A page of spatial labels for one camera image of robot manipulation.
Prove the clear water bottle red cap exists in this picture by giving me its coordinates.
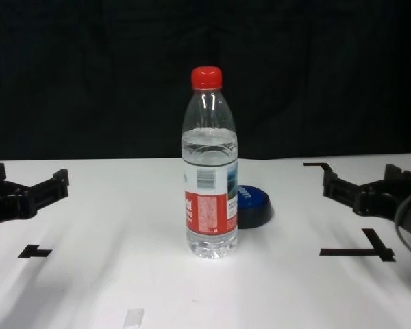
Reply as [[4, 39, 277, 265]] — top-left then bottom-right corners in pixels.
[[180, 66, 240, 260]]

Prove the short black T tape mark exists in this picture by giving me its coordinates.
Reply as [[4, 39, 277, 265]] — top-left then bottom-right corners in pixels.
[[18, 245, 53, 259]]

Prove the clear tape piece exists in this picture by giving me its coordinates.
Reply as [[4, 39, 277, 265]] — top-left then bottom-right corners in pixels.
[[125, 308, 145, 327]]

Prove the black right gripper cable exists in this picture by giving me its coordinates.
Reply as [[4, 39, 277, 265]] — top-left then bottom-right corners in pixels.
[[393, 190, 411, 267]]

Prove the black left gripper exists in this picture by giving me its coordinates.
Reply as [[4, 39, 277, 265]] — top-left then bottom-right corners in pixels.
[[0, 163, 70, 234]]

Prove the dark blue round lid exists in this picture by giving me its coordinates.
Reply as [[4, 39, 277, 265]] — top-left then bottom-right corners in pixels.
[[237, 184, 274, 230]]

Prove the black backdrop curtain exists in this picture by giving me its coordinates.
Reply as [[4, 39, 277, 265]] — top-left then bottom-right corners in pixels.
[[0, 0, 411, 164]]

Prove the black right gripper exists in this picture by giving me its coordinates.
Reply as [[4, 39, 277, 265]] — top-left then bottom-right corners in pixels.
[[323, 163, 411, 220]]

